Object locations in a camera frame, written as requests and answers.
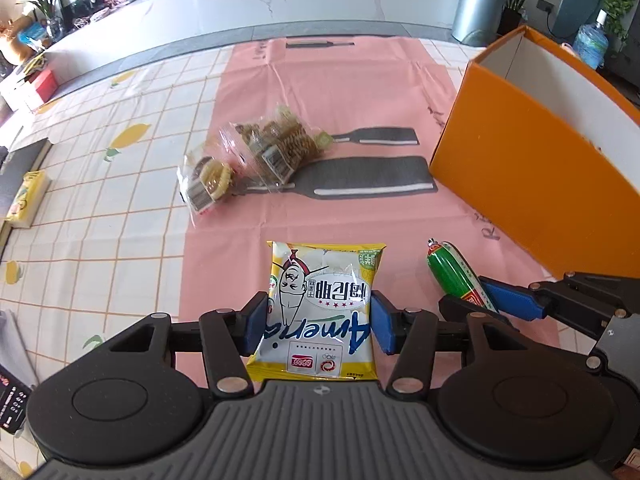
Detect green sausage stick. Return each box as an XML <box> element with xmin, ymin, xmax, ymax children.
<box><xmin>426</xmin><ymin>238</ymin><xmax>498</xmax><ymax>313</ymax></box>

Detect yellow white America snack bag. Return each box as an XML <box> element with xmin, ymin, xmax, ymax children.
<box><xmin>247</xmin><ymin>240</ymin><xmax>385</xmax><ymax>382</ymax></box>

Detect clear bag round cookies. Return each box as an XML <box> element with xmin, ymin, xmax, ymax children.
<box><xmin>177</xmin><ymin>143</ymin><xmax>235</xmax><ymax>214</ymax></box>

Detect orange cardboard box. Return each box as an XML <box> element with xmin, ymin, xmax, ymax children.
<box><xmin>431</xmin><ymin>26</ymin><xmax>639</xmax><ymax>278</ymax></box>

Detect clear bag brown twists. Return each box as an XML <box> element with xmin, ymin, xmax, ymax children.
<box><xmin>219</xmin><ymin>105</ymin><xmax>334</xmax><ymax>192</ymax></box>

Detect pink bottle print mat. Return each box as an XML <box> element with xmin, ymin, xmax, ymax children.
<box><xmin>174</xmin><ymin>34</ymin><xmax>561</xmax><ymax>386</ymax></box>

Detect smartphone lit screen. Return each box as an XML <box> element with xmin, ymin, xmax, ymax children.
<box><xmin>0</xmin><ymin>366</ymin><xmax>32</xmax><ymax>434</ymax></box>

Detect yellow duck tissue pack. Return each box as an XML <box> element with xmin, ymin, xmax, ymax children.
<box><xmin>6</xmin><ymin>170</ymin><xmax>51</xmax><ymax>229</ymax></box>

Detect blue water jug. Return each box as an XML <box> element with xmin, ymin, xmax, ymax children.
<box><xmin>573</xmin><ymin>9</ymin><xmax>608</xmax><ymax>70</ymax></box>

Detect black book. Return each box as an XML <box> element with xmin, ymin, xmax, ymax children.
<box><xmin>1</xmin><ymin>138</ymin><xmax>52</xmax><ymax>204</ymax></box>

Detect silver trash can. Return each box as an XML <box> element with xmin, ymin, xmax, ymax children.
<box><xmin>451</xmin><ymin>0</ymin><xmax>506</xmax><ymax>47</ymax></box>

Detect red box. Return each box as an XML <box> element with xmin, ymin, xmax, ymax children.
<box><xmin>25</xmin><ymin>68</ymin><xmax>58</xmax><ymax>110</ymax></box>

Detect white tv cabinet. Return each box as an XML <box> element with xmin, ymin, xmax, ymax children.
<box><xmin>47</xmin><ymin>0</ymin><xmax>459</xmax><ymax>79</ymax></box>

